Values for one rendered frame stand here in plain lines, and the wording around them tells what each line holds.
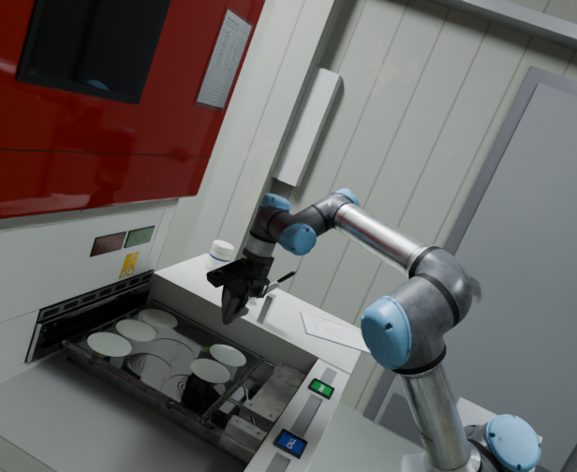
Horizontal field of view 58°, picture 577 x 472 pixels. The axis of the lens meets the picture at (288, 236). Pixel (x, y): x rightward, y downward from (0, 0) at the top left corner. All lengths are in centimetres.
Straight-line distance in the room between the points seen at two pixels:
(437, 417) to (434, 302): 23
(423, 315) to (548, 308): 222
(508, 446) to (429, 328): 39
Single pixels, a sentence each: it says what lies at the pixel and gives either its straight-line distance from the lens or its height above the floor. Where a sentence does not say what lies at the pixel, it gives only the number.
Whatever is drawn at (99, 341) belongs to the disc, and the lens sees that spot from 130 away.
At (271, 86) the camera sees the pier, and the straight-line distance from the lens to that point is 299.
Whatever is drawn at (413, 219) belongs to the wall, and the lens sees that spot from 305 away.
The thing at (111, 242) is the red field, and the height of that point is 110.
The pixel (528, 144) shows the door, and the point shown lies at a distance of 302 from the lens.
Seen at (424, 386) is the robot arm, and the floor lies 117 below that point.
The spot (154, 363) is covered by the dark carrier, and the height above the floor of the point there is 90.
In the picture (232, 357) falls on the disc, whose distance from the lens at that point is 141.
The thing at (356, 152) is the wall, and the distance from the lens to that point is 307.
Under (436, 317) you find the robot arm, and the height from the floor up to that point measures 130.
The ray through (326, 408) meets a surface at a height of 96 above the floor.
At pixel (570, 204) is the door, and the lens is 306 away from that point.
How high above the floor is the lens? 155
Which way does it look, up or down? 13 degrees down
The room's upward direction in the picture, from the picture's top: 22 degrees clockwise
